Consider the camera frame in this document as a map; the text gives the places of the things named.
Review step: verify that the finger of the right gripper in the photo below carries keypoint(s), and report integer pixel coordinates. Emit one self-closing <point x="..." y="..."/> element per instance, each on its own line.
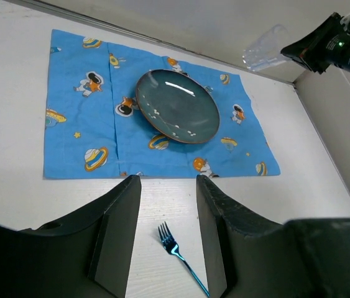
<point x="310" y="51"/>

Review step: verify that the teal ceramic plate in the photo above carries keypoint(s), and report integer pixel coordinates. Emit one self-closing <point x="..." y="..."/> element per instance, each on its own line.
<point x="177" y="106"/>

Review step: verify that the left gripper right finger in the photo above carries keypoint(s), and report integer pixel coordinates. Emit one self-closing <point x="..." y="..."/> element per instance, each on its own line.
<point x="243" y="250"/>

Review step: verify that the blue metal fork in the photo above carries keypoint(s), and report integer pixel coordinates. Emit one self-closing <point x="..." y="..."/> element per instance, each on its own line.
<point x="171" y="247"/>

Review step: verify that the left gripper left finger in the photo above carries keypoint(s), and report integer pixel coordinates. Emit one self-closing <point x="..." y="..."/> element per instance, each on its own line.
<point x="86" y="253"/>

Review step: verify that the blue astronaut print placemat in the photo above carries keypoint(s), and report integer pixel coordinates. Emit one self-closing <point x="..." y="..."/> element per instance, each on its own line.
<point x="95" y="129"/>

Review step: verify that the clear plastic cup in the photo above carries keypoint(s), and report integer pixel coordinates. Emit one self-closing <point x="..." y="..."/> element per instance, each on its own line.
<point x="265" y="52"/>

